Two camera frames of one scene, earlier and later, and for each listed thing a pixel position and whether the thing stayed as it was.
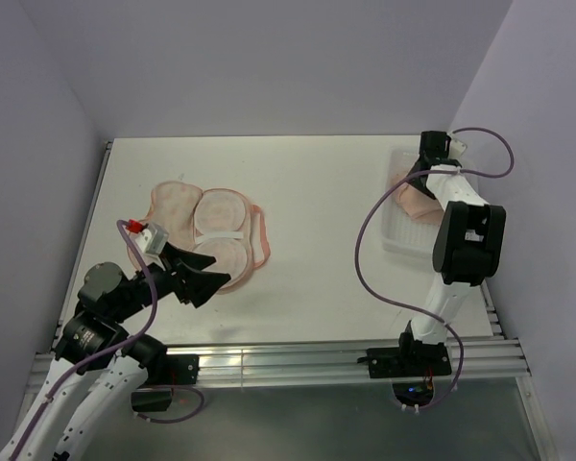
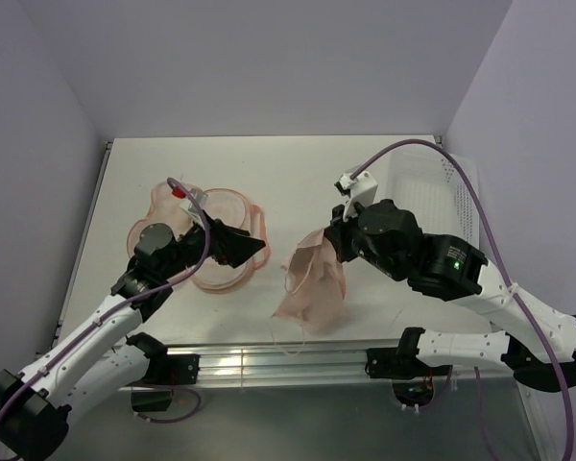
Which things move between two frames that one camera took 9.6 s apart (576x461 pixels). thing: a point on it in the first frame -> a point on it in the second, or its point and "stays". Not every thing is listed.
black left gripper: [197, 285] -> [230, 245]
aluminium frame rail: [295, 363] stays
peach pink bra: [419, 205] -> [315, 285]
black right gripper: [418, 183] -> [337, 230]
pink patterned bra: [217, 222] stays
